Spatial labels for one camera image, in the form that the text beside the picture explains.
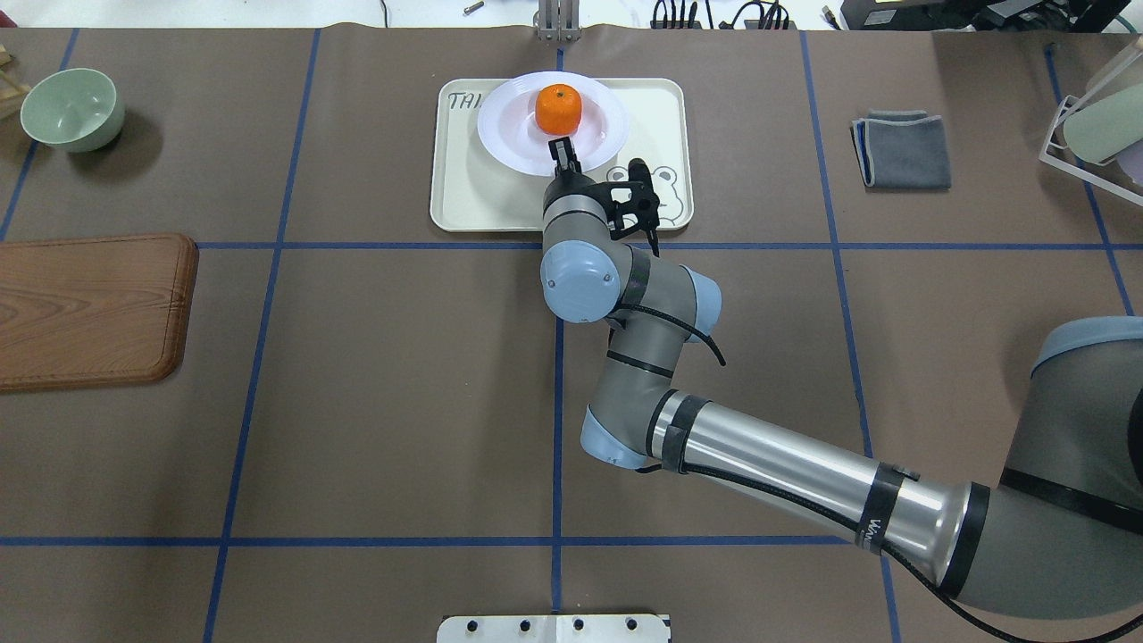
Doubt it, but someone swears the aluminium frame post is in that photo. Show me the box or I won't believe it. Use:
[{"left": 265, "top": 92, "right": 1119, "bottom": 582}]
[{"left": 534, "top": 0, "right": 582, "bottom": 45}]

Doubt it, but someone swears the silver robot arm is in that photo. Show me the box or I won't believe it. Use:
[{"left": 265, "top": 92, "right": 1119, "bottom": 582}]
[{"left": 554, "top": 140, "right": 1140, "bottom": 642}]

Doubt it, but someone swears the green bowl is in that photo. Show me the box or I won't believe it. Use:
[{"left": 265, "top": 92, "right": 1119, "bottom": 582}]
[{"left": 19, "top": 69, "right": 126, "bottom": 154}]

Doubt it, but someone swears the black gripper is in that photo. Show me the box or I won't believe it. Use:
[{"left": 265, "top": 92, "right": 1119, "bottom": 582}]
[{"left": 546, "top": 138, "right": 661, "bottom": 240}]

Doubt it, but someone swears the light wooden rack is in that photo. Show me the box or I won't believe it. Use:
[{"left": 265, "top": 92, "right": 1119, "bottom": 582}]
[{"left": 1, "top": 46, "right": 31, "bottom": 121}]

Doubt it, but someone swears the purple cup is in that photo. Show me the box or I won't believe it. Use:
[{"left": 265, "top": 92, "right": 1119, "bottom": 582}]
[{"left": 1116, "top": 140, "right": 1143, "bottom": 187}]

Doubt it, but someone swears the black monitor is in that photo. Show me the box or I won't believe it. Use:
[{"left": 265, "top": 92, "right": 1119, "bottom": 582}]
[{"left": 839, "top": 1, "right": 1130, "bottom": 33}]

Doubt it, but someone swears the cream bear tray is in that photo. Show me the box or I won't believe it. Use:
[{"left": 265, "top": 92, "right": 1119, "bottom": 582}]
[{"left": 430, "top": 78, "right": 695, "bottom": 234}]

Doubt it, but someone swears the orange fruit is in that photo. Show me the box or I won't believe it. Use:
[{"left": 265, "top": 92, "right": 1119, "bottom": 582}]
[{"left": 534, "top": 85, "right": 583, "bottom": 136}]

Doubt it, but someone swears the white ribbed plate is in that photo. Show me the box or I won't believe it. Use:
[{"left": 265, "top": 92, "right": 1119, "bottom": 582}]
[{"left": 477, "top": 71, "right": 631, "bottom": 176}]

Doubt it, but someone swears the white cup rack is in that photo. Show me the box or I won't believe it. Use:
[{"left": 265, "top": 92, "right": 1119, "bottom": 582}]
[{"left": 1039, "top": 37, "right": 1143, "bottom": 208}]

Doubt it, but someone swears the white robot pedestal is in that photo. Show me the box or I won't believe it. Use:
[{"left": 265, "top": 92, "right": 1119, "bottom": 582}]
[{"left": 435, "top": 614, "right": 673, "bottom": 642}]

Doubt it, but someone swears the brown wooden cutting board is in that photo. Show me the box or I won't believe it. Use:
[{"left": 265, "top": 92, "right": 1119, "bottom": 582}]
[{"left": 1, "top": 233, "right": 199, "bottom": 392}]

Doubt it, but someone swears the folded grey cloth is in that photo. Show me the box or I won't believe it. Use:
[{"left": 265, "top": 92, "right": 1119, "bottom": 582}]
[{"left": 852, "top": 110, "right": 952, "bottom": 191}]

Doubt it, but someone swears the green cup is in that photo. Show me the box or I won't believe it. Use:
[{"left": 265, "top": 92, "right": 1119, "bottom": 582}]
[{"left": 1063, "top": 85, "right": 1142, "bottom": 163}]

